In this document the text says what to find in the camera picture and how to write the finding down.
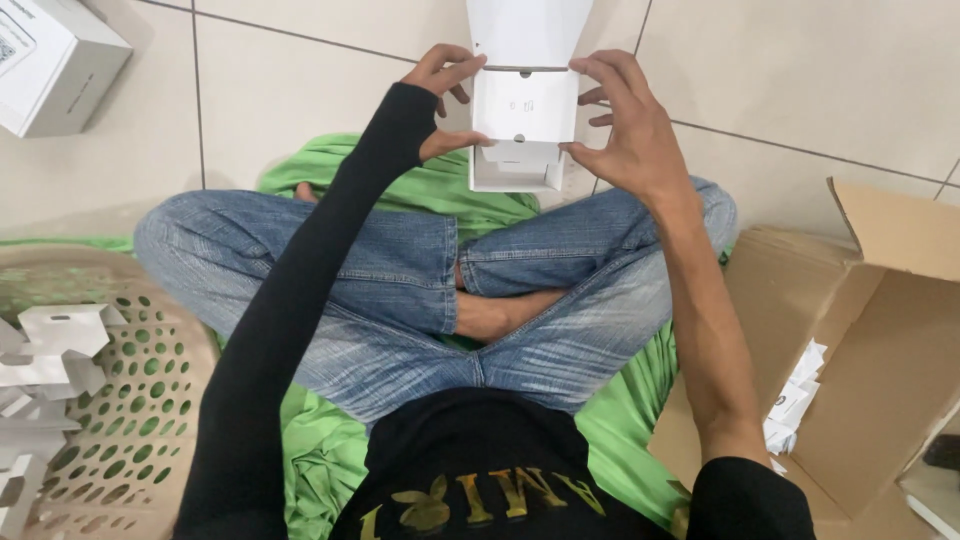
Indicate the person's left hand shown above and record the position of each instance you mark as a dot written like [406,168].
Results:
[409,120]

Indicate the person's right hand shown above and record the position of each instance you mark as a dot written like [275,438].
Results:
[641,142]

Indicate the white cardboard box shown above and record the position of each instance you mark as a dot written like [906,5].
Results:
[52,67]
[525,105]

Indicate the green cloth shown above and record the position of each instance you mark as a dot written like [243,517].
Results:
[420,176]

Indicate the person's bare foot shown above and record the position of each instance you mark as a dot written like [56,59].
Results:
[495,313]
[305,193]

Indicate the blue denim jeans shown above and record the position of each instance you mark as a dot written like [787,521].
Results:
[375,255]

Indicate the bundle of white paper packets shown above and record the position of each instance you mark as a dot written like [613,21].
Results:
[791,405]

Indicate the brown cardboard carton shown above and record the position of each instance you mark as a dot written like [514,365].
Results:
[892,352]

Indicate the black printed shirt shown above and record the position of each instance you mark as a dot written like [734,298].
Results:
[480,442]

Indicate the white closed cardboard box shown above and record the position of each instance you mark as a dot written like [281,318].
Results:
[52,67]

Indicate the beige perforated plastic basket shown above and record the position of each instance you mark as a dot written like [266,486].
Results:
[75,259]

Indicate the pile of white folded cartons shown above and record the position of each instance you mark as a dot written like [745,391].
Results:
[64,330]

